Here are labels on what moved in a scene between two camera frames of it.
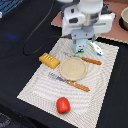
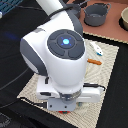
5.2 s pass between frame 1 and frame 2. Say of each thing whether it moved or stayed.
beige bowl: stayed
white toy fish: stayed
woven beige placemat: stayed
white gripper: moved
